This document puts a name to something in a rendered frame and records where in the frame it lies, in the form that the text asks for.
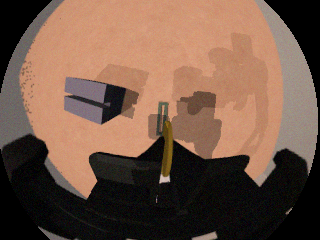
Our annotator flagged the dark green flat bar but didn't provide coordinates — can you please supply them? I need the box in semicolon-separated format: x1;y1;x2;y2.
157;101;167;136

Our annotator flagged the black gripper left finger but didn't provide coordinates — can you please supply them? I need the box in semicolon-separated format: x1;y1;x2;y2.
88;136;164;205

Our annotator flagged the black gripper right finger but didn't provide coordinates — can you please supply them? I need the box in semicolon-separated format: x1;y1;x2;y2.
169;139;249;216

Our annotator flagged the gold coin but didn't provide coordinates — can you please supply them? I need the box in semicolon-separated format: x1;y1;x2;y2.
161;121;173;177

